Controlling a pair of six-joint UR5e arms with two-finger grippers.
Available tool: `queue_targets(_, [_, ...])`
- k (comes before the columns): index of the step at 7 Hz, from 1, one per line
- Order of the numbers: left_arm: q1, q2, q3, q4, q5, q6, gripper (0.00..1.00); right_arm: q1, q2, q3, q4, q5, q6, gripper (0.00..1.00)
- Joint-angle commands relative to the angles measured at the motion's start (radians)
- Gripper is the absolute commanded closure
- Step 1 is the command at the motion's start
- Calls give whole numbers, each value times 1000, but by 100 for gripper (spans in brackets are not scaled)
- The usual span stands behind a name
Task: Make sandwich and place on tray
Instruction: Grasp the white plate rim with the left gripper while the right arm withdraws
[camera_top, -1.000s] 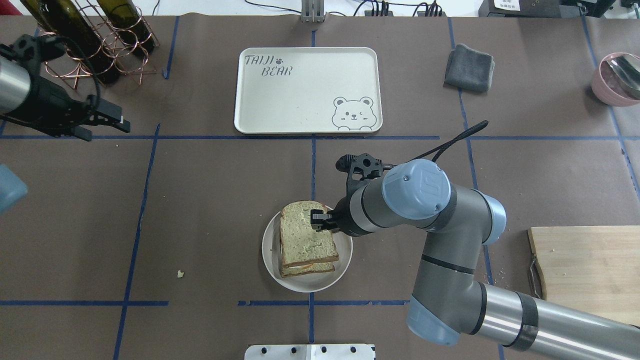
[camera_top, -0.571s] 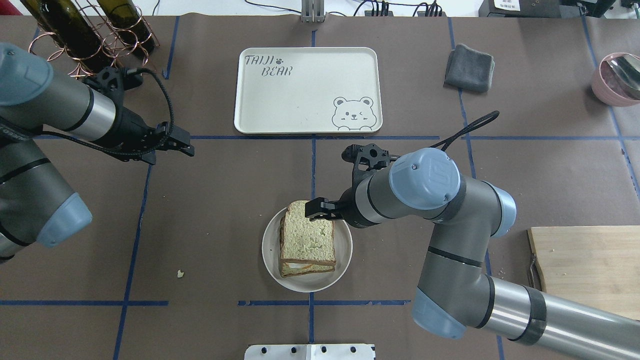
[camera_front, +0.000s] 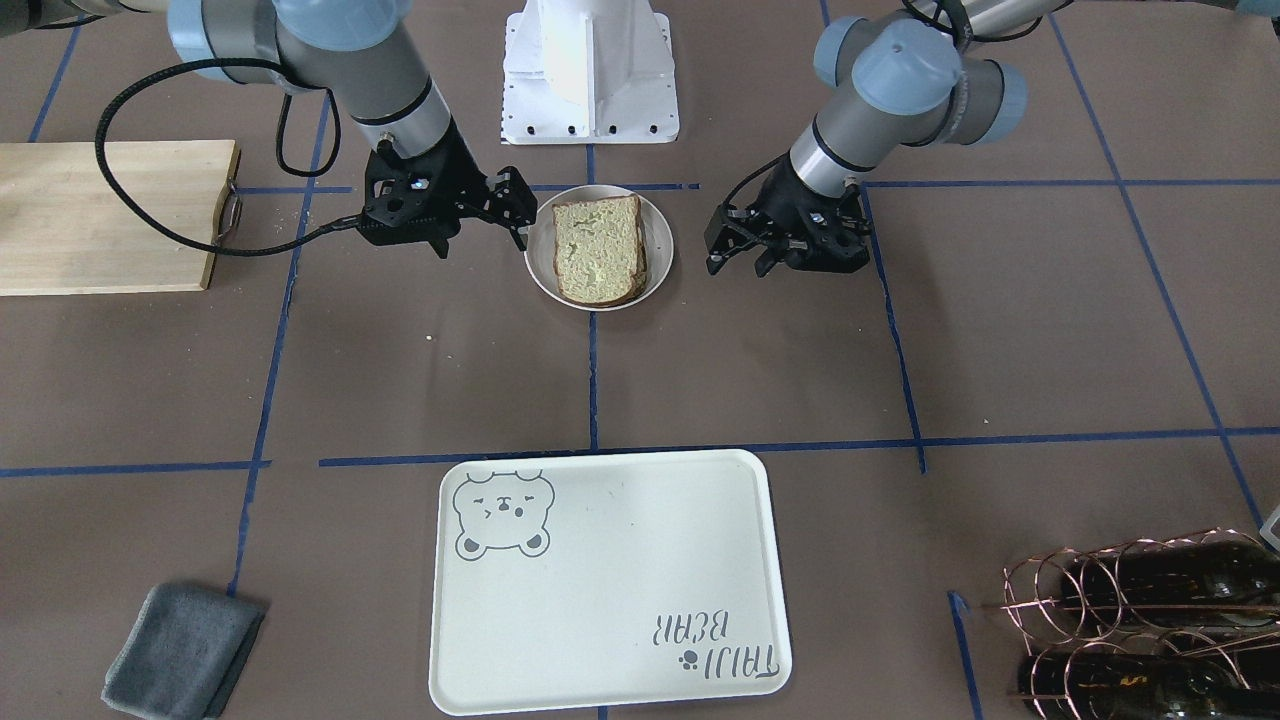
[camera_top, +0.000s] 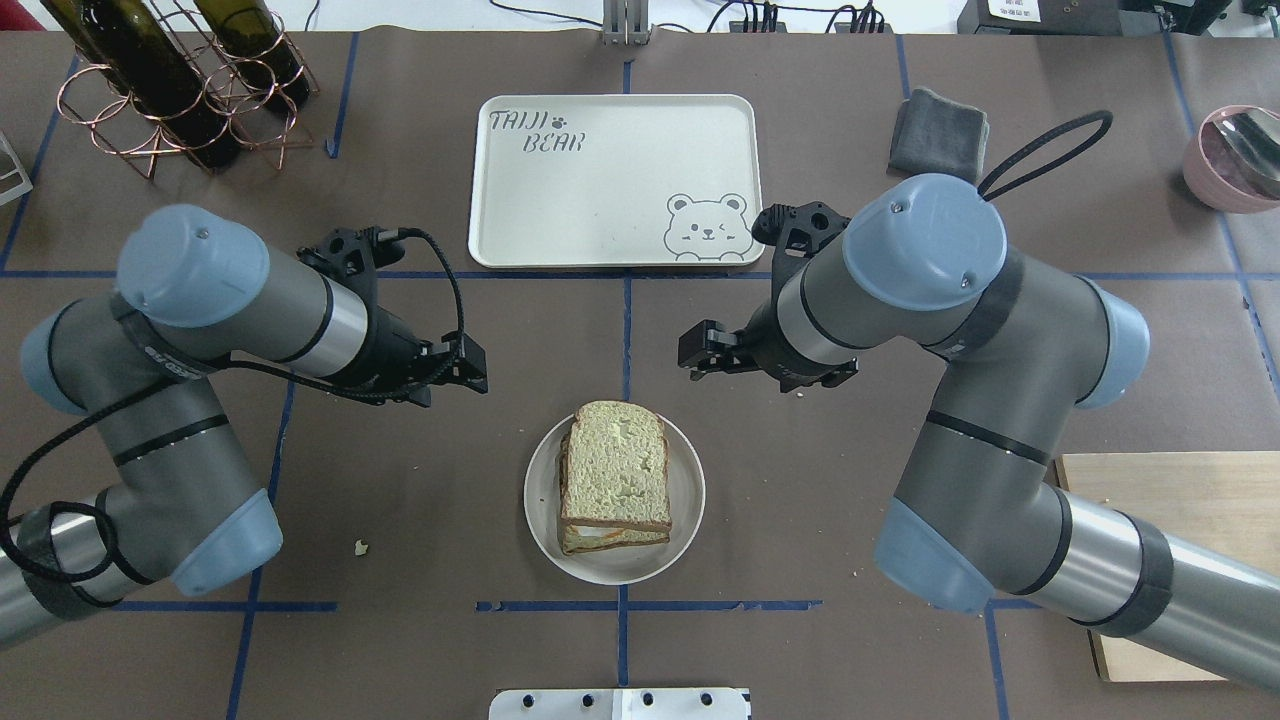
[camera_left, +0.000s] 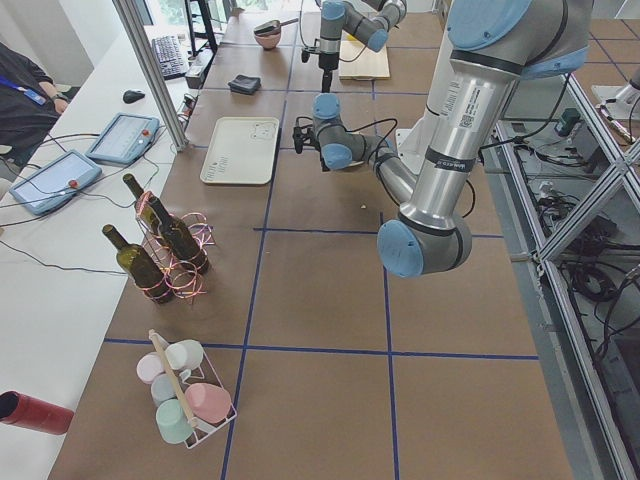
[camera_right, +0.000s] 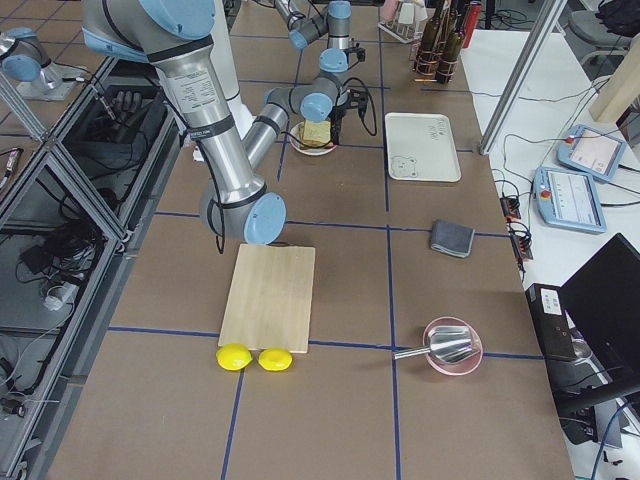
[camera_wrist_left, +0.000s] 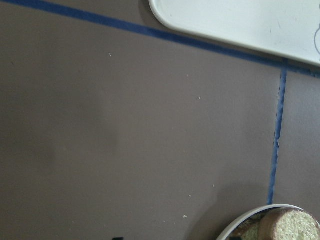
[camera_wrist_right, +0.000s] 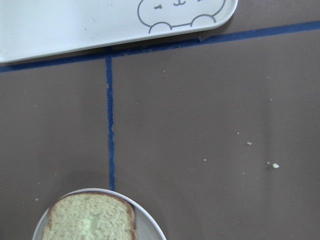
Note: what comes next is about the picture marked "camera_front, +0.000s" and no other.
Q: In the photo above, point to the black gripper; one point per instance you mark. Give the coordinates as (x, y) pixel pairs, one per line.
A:
(461, 176)
(782, 203)

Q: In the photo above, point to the bread slice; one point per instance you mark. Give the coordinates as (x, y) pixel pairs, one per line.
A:
(599, 250)

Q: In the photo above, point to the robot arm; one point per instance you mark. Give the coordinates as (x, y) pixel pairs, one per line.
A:
(902, 80)
(358, 53)

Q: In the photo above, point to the cream bear tray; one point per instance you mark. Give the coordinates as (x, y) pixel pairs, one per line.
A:
(623, 579)

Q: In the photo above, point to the white round plate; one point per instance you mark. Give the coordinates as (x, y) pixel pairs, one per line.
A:
(659, 241)

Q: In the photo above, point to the wooden cutting board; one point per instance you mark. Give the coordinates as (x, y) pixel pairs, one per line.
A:
(65, 232)

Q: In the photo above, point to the grey folded cloth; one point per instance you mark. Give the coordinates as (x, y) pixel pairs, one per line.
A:
(185, 654)

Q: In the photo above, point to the dark green wine bottle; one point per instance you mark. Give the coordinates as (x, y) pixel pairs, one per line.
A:
(1214, 584)

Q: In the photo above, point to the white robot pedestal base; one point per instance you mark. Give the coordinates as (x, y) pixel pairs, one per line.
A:
(588, 72)

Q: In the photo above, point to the copper wire bottle rack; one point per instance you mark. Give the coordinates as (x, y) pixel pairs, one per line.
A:
(1031, 602)

